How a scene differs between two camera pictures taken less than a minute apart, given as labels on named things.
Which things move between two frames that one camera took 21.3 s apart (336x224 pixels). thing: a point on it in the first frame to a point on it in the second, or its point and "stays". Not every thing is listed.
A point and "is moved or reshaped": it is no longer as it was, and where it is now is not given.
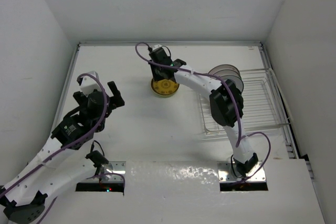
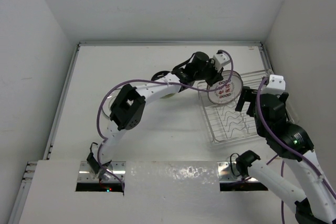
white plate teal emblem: x=239 y=84 is moved or reshaped
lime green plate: x=165 y=96 stays
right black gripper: x=156 y=76 to x=247 y=95
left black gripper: x=116 y=100 to x=216 y=75
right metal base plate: x=257 y=174 stays
